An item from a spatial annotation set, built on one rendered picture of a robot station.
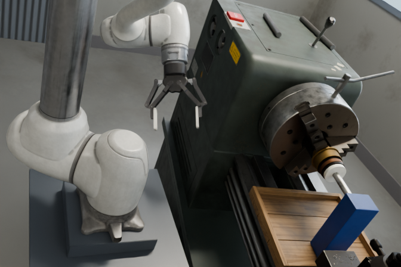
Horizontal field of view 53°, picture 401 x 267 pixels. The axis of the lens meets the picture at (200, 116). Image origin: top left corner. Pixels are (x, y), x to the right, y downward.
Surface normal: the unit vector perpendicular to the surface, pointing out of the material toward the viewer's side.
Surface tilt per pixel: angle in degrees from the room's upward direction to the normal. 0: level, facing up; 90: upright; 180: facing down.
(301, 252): 0
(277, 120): 74
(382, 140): 90
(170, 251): 0
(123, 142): 6
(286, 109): 59
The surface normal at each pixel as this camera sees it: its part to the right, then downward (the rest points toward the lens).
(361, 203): 0.30, -0.79
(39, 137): -0.25, 0.45
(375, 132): -0.90, -0.05
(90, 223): 0.18, -0.67
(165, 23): -0.07, -0.16
